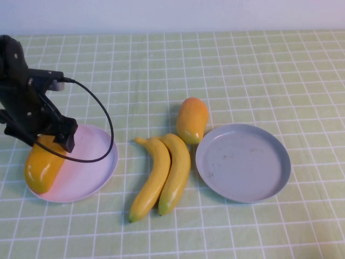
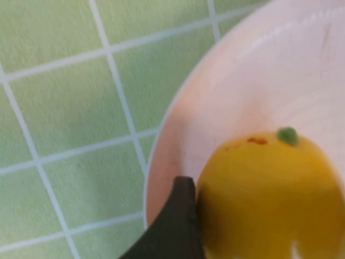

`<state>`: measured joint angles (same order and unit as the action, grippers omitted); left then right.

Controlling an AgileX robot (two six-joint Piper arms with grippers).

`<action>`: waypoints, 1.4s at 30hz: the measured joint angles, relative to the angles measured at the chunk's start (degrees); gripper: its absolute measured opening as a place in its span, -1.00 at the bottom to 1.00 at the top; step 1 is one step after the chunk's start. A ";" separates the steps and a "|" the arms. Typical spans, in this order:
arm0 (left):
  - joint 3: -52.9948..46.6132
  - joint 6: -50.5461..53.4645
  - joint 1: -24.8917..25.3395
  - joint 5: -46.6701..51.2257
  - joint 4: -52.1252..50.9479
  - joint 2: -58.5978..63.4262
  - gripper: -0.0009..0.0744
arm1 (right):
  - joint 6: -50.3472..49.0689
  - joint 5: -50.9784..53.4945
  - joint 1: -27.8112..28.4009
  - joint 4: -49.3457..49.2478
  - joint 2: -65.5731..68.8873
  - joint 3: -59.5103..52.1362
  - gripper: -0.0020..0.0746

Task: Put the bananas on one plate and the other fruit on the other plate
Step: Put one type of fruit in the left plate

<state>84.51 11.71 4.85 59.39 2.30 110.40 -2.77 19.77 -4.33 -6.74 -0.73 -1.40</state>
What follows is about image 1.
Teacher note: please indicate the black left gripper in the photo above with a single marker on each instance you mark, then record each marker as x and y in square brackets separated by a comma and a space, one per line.
[24, 108]

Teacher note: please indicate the plain yellow mango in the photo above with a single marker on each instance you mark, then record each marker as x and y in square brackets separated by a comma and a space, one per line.
[40, 167]

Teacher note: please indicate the slim long-stemmed yellow banana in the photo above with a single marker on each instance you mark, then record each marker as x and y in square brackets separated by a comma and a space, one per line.
[153, 178]

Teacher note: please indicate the thick short-stemmed yellow banana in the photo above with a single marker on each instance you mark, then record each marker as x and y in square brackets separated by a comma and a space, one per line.
[176, 172]

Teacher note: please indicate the orange-blushed yellow mango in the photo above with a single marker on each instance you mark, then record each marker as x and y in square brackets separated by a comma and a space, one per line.
[192, 118]

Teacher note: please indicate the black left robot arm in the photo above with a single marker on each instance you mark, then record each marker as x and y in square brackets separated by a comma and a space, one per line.
[10, 54]

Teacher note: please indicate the pink round plate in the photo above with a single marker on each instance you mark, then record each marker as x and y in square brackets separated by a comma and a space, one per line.
[86, 175]

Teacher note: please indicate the blue-grey round plate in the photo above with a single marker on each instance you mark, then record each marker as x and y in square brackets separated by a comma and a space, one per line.
[242, 164]

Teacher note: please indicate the green white checked tablecloth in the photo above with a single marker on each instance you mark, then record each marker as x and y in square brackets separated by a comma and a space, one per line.
[188, 67]

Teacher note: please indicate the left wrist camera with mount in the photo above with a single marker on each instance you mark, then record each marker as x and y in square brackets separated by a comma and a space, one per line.
[44, 75]

